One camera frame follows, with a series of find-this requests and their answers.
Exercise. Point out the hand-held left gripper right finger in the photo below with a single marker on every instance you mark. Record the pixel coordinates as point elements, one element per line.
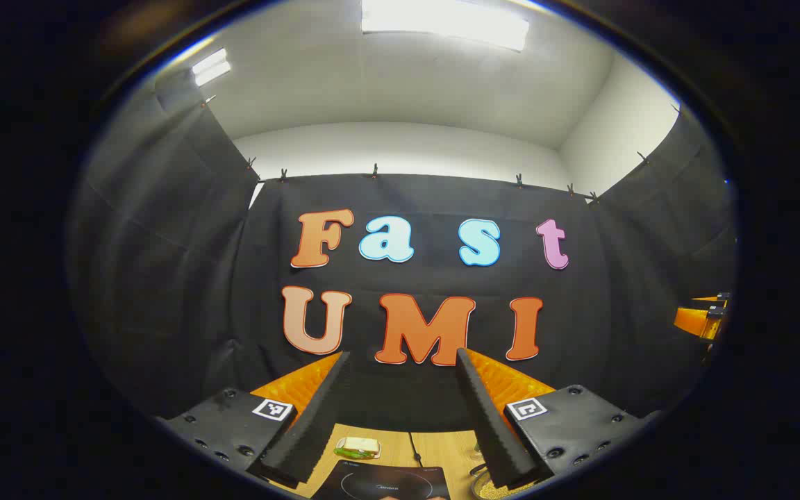
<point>494,430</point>

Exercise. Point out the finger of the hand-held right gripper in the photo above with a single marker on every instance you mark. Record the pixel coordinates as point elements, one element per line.
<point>692,321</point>

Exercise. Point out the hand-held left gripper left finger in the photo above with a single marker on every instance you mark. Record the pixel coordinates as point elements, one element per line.
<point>310,430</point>

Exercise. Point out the black induction cooktop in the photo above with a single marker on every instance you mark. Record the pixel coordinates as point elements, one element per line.
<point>372,484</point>

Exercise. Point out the sandwich with lettuce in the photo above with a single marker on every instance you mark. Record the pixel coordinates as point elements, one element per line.
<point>358,444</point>

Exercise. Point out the row of black cloth clips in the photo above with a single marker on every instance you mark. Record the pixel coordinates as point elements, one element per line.
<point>374,170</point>

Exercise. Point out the small ceiling light panel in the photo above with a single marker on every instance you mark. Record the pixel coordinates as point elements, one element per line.
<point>211,67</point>

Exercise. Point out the large ceiling light panel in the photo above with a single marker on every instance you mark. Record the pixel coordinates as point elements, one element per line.
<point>442,21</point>

